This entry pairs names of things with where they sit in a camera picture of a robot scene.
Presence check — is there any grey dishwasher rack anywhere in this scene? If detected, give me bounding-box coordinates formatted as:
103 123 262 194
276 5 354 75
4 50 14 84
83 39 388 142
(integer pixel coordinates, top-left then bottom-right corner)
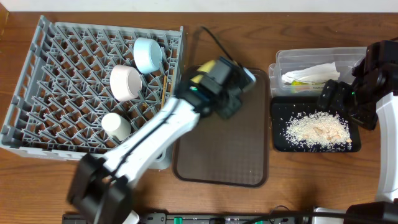
1 17 186 161

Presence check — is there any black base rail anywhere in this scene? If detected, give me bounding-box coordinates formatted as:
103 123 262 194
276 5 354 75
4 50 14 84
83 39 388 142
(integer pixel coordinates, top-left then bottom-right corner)
61 207 346 224

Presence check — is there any yellow plate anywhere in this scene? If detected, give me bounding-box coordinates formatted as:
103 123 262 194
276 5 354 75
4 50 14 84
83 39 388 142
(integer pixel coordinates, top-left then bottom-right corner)
190 60 216 83

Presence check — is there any green snack wrapper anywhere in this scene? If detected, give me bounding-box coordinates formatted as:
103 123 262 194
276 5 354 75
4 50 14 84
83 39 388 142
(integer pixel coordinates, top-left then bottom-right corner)
291 81 325 93

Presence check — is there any clear plastic bin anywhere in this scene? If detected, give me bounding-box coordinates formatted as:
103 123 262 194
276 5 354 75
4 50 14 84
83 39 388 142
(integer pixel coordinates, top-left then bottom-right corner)
269 47 366 97

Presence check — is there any brown plastic tray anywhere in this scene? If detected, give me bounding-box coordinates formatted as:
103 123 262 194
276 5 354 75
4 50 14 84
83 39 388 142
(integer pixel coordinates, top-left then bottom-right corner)
173 68 271 188

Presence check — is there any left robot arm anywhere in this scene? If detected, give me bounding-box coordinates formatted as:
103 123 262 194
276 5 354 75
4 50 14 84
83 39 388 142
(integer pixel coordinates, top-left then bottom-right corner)
67 57 256 224

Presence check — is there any light blue bowl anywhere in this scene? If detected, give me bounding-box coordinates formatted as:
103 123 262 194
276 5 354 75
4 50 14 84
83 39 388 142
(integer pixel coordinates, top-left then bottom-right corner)
133 37 162 74

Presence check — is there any white cup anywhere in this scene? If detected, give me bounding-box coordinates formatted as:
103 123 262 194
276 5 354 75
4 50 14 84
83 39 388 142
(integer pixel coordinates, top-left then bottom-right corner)
101 113 131 141

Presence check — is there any spilled rice pile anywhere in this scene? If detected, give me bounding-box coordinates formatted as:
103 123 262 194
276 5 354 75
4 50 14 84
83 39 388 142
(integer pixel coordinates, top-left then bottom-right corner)
283 111 353 149

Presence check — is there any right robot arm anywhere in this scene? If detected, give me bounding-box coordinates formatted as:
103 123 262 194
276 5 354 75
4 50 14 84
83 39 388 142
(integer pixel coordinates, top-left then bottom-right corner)
311 39 397 223

